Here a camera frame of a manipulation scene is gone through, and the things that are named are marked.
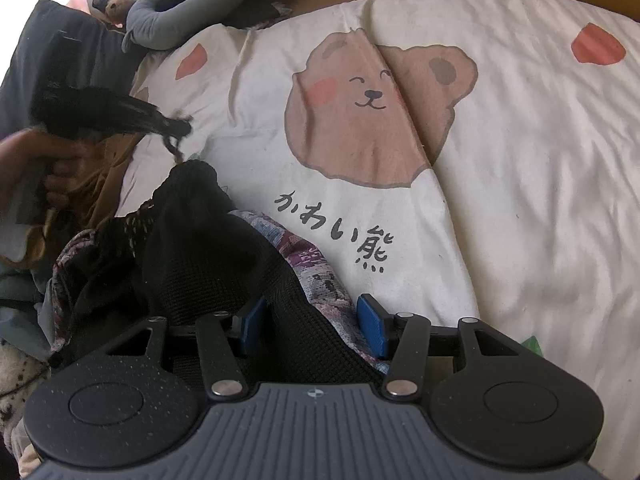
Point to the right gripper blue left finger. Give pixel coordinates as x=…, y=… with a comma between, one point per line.
x=245, y=324

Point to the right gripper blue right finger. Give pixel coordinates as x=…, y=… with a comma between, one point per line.
x=377, y=325

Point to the black garment with printed lining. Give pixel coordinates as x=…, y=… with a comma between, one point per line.
x=188, y=252

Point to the person's hand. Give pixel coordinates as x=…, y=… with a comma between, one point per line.
x=62, y=160

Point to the white bear print bedsheet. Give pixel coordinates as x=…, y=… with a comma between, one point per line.
x=449, y=157

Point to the brown cloth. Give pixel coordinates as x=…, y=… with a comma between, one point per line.
x=33, y=233

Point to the grey neck pillow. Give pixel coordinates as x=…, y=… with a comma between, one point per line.
x=162, y=25

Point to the dark grey pillow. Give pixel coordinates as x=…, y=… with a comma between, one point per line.
x=59, y=41

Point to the small plush toy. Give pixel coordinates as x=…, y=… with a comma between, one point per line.
x=115, y=11

